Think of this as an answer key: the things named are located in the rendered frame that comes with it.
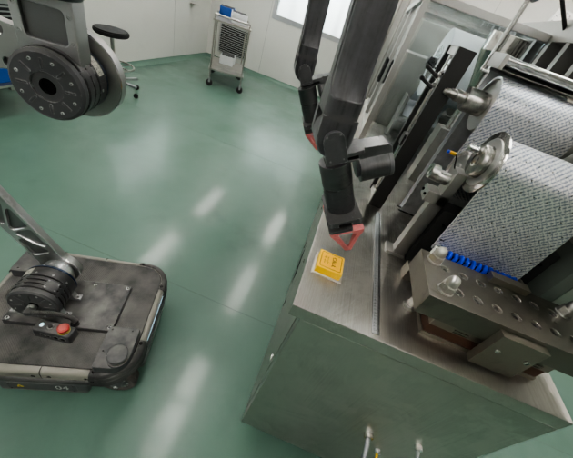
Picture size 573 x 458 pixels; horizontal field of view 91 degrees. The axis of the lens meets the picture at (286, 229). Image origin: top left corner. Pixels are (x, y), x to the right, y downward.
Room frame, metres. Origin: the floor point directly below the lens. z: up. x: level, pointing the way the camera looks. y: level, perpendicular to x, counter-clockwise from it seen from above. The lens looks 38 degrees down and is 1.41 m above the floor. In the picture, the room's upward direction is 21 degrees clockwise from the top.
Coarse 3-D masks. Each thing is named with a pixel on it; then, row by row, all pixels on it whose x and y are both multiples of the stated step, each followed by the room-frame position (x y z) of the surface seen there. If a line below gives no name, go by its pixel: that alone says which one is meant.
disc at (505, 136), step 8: (496, 136) 0.74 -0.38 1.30; (504, 136) 0.71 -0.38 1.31; (504, 144) 0.69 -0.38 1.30; (504, 152) 0.66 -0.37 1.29; (504, 160) 0.64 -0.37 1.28; (496, 168) 0.65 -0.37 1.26; (488, 176) 0.65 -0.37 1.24; (464, 184) 0.72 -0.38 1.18; (480, 184) 0.65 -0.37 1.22; (472, 192) 0.66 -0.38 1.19
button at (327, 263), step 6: (324, 252) 0.59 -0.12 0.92; (318, 258) 0.56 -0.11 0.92; (324, 258) 0.56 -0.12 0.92; (330, 258) 0.57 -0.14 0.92; (336, 258) 0.58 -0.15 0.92; (342, 258) 0.59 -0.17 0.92; (318, 264) 0.53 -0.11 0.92; (324, 264) 0.54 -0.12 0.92; (330, 264) 0.55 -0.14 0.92; (336, 264) 0.56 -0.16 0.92; (342, 264) 0.57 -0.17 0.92; (318, 270) 0.53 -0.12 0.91; (324, 270) 0.53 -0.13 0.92; (330, 270) 0.53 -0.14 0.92; (336, 270) 0.54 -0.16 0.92; (342, 270) 0.55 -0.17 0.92; (330, 276) 0.53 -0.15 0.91; (336, 276) 0.53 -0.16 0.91
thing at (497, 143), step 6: (498, 138) 0.72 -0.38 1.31; (492, 144) 0.73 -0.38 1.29; (498, 144) 0.70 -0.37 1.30; (498, 150) 0.68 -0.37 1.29; (498, 156) 0.67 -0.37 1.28; (492, 162) 0.67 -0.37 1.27; (492, 168) 0.65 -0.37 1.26; (486, 174) 0.66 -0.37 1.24; (468, 180) 0.71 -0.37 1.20; (474, 180) 0.68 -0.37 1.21; (480, 180) 0.66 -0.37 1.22
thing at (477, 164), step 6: (486, 144) 0.71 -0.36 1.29; (486, 150) 0.70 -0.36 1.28; (492, 150) 0.69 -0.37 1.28; (474, 156) 0.73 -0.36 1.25; (480, 156) 0.70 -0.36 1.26; (486, 156) 0.68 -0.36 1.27; (492, 156) 0.68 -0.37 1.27; (468, 162) 0.73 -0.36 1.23; (474, 162) 0.71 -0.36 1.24; (480, 162) 0.68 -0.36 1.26; (486, 162) 0.67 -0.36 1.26; (468, 168) 0.71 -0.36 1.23; (474, 168) 0.69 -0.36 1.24; (480, 168) 0.67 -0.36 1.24; (486, 168) 0.67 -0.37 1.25; (468, 174) 0.69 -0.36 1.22; (474, 174) 0.69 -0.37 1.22; (480, 174) 0.68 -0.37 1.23
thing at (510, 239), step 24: (480, 192) 0.65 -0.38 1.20; (480, 216) 0.64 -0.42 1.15; (504, 216) 0.64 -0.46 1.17; (528, 216) 0.64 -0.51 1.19; (456, 240) 0.64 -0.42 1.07; (480, 240) 0.64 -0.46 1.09; (504, 240) 0.64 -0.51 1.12; (528, 240) 0.64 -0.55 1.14; (552, 240) 0.64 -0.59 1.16; (504, 264) 0.64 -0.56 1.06; (528, 264) 0.64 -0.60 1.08
